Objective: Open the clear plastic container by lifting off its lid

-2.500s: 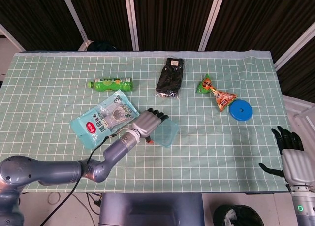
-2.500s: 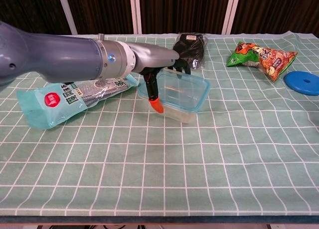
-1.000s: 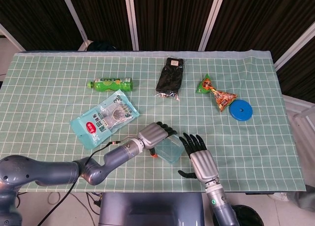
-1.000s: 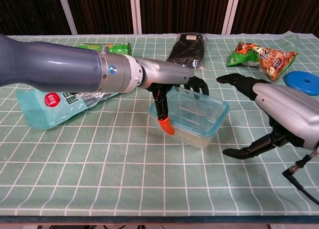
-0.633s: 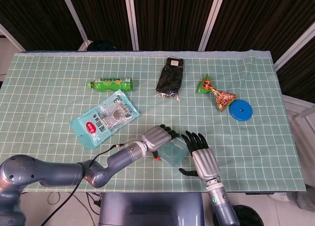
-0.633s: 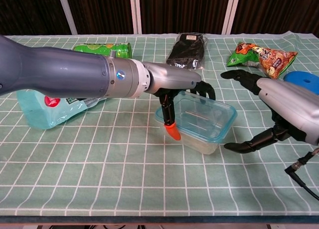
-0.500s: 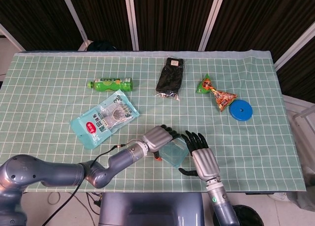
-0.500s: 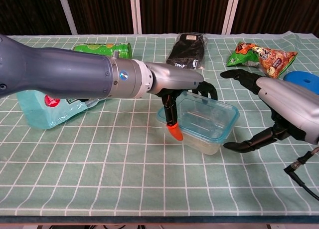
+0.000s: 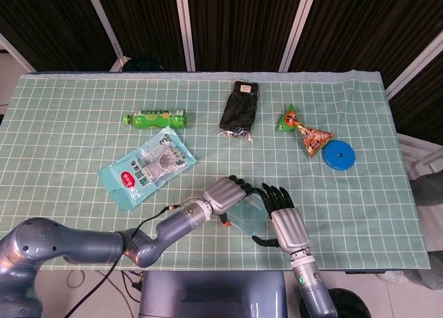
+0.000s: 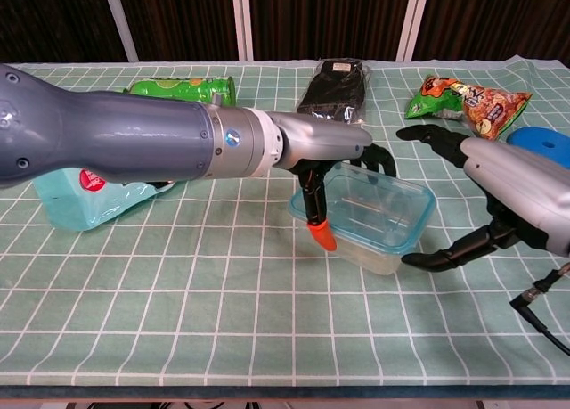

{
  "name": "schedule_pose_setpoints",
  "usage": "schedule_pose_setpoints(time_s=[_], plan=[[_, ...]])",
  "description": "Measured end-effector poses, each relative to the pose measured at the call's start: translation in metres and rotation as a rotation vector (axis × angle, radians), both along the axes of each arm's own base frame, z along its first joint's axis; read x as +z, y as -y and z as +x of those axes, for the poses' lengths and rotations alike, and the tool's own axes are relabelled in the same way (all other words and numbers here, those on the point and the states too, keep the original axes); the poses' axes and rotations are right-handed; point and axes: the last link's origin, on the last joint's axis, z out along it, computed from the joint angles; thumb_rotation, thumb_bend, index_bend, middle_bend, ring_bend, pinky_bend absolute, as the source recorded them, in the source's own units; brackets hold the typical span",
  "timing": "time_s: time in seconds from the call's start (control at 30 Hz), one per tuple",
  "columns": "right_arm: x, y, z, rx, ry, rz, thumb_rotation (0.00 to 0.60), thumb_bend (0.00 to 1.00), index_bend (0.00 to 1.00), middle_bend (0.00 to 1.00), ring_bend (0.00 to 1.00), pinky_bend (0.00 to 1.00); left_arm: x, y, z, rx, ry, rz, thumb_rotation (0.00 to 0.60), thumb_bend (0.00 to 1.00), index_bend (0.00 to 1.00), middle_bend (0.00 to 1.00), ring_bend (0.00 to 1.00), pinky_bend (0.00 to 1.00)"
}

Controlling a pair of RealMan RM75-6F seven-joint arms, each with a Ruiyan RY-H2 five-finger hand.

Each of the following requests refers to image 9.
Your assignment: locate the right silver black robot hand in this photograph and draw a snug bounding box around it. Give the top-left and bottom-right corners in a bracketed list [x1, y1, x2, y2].
[251, 182, 313, 256]

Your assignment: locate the black round bin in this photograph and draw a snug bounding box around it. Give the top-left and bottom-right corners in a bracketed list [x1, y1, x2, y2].
[299, 288, 372, 318]

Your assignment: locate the green orange snack bag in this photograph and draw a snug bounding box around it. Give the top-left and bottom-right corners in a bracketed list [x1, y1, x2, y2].
[275, 103, 336, 158]

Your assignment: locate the light blue dishcloth package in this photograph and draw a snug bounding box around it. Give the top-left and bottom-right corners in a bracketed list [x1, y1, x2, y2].
[98, 126, 198, 211]

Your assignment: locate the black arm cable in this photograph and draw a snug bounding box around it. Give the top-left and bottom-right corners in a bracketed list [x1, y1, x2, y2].
[65, 197, 201, 318]

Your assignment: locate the green checked tablecloth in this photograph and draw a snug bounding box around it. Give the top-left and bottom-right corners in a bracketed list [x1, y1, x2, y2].
[0, 69, 432, 273]

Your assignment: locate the clear blue plastic container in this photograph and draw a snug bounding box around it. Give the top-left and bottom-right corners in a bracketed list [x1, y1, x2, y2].
[227, 193, 269, 236]

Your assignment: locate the grey robot torso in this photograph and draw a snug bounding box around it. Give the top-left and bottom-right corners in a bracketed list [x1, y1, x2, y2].
[138, 270, 289, 318]

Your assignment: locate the blue round disc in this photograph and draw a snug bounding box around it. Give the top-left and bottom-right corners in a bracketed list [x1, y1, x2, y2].
[322, 140, 355, 173]

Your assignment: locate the green plastic drink bottle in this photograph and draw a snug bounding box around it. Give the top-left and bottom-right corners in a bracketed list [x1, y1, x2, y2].
[122, 108, 188, 131]

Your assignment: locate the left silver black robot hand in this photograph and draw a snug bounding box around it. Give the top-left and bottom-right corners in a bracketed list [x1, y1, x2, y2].
[201, 175, 263, 228]

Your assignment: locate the black chair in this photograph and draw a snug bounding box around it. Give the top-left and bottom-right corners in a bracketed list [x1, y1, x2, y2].
[121, 56, 171, 73]

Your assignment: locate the black item in clear bag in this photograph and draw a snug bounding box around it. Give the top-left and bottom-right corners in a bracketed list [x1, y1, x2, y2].
[217, 80, 261, 143]

